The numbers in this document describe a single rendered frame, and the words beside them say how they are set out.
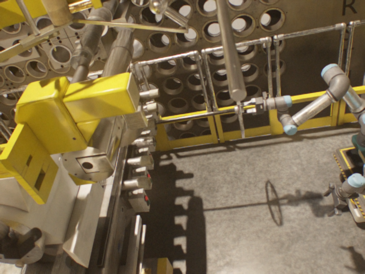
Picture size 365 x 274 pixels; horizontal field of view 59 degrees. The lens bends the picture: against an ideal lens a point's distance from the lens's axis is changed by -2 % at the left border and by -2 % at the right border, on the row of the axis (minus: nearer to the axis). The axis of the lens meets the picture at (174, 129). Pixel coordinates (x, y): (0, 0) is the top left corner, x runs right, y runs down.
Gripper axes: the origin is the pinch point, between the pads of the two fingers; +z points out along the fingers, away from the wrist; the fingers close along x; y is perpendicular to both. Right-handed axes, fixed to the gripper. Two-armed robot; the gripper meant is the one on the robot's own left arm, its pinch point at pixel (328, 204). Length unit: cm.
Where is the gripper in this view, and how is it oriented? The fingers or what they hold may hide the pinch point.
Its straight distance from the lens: 221.1
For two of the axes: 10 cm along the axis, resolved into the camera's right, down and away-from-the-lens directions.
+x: -0.7, 7.8, -6.2
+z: -1.6, 6.0, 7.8
